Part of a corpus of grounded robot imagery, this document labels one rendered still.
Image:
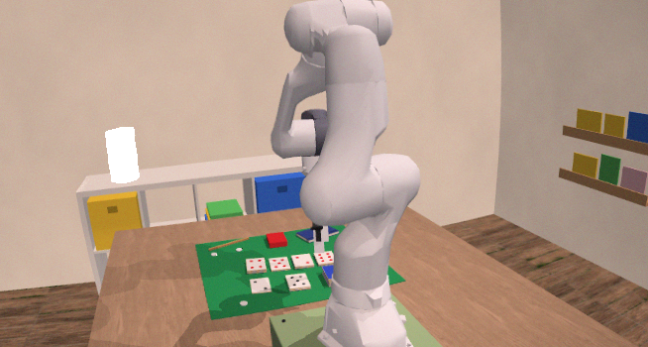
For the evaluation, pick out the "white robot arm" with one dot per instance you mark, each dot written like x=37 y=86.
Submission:
x=346 y=184

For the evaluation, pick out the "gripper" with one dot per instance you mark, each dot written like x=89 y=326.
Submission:
x=320 y=234

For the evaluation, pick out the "green felt mat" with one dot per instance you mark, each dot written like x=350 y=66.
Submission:
x=227 y=283

